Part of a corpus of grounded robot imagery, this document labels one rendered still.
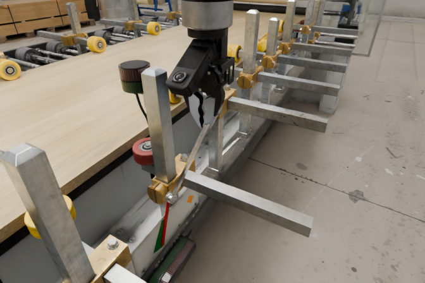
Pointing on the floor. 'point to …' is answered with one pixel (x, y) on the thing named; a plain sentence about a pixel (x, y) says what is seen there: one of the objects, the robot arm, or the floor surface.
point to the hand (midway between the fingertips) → (203, 127)
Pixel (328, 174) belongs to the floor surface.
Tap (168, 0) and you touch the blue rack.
